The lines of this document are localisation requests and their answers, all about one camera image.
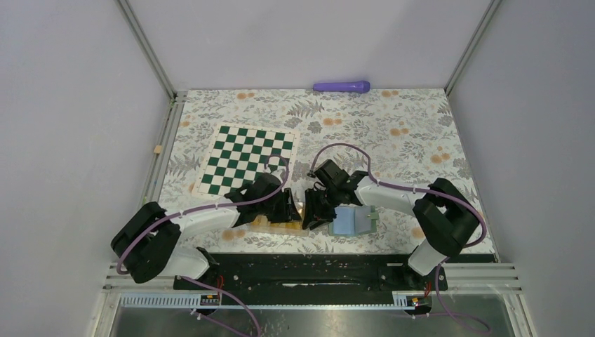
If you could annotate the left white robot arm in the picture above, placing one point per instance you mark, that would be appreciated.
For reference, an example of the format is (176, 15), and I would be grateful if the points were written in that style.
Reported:
(148, 245)

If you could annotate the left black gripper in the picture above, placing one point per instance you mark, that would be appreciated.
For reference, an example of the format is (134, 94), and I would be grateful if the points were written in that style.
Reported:
(289, 212)

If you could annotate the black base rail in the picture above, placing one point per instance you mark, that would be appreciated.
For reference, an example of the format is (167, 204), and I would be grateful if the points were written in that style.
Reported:
(317, 279)

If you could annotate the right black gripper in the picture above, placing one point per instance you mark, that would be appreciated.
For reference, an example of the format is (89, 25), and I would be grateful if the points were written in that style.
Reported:
(313, 214)

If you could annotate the green leather card holder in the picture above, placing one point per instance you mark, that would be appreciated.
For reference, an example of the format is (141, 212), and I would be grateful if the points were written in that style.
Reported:
(352, 221)

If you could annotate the clear plastic card box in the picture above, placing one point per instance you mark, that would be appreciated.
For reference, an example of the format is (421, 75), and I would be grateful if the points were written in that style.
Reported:
(263, 225)

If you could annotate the purple cylinder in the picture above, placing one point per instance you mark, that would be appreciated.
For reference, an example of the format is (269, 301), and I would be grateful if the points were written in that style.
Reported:
(343, 87)

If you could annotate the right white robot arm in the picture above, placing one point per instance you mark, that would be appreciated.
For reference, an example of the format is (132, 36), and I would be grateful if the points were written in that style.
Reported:
(446, 218)

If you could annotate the green white chessboard mat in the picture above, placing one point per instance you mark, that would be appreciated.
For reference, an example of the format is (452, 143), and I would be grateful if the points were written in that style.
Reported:
(240, 153)

